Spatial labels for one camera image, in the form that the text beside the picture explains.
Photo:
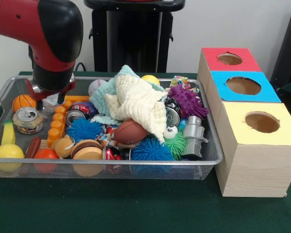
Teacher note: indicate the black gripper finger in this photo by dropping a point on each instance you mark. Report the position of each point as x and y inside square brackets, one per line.
[40, 104]
[60, 98]

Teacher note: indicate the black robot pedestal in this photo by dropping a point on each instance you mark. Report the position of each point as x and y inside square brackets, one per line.
[135, 48]

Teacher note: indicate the brown toy football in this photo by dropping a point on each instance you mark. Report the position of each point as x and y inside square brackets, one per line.
[129, 132]

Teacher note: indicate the silver mesh bin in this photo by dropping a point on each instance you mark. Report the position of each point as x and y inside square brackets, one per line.
[106, 161]

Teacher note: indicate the orange toy brick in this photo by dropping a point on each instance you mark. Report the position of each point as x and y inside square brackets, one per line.
[55, 126]

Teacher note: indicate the wooden three-hole box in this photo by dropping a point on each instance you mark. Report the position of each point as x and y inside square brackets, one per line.
[257, 170]

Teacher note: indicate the silver toy robot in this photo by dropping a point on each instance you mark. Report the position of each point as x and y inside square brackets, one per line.
[194, 138]

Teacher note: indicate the open labelled tin can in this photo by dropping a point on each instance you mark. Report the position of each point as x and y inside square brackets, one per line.
[27, 121]

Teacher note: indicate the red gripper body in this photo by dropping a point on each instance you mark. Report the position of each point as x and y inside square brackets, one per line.
[38, 95]

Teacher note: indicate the crumpled clear plastic bottle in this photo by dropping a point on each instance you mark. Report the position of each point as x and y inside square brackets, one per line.
[49, 105]

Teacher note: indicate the blue spiky ball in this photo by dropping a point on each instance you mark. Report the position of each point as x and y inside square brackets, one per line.
[151, 151]
[83, 129]

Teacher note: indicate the cream knitted cloth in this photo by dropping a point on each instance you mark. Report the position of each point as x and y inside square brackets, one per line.
[135, 102]

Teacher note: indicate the mint green knitted cloth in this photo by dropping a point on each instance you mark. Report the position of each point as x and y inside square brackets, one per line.
[101, 94]

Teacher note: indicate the small orange basketball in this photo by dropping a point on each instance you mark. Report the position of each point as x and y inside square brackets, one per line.
[23, 103]

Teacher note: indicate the purple spiky ball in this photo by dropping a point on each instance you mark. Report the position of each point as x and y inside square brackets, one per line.
[186, 102]

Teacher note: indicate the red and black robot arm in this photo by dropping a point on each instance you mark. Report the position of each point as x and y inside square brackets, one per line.
[43, 36]

